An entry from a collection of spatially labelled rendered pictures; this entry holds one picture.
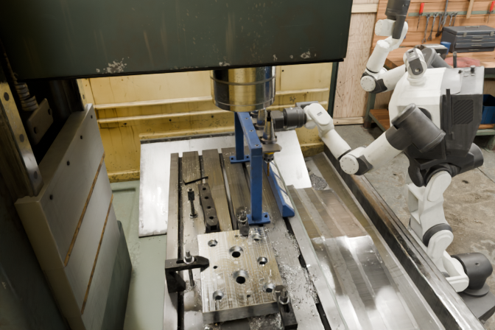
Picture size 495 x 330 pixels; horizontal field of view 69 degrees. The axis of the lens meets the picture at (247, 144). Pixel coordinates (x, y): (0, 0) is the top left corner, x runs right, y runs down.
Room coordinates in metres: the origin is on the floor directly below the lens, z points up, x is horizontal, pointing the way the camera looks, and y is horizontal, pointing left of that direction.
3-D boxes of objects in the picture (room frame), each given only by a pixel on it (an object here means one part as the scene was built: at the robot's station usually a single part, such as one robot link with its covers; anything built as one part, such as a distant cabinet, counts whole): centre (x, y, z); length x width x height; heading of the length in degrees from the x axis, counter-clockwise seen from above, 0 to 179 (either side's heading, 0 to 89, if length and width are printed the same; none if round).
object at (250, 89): (0.83, 0.01, 1.55); 0.16 x 0.16 x 0.12
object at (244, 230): (0.94, 0.02, 0.97); 0.13 x 0.03 x 0.15; 9
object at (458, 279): (1.32, -1.01, 0.28); 0.21 x 0.20 x 0.13; 99
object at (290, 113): (1.35, -0.14, 1.19); 0.13 x 0.12 x 0.10; 9
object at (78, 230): (0.77, 0.45, 1.16); 0.48 x 0.05 x 0.51; 9
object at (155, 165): (1.48, 0.10, 0.75); 0.89 x 0.70 x 0.26; 99
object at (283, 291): (0.61, -0.09, 0.97); 0.13 x 0.03 x 0.15; 9
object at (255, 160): (1.06, -0.03, 1.05); 0.10 x 0.05 x 0.30; 99
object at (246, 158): (1.49, 0.04, 1.05); 0.10 x 0.05 x 0.30; 99
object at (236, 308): (0.76, 0.03, 0.97); 0.29 x 0.23 x 0.05; 9
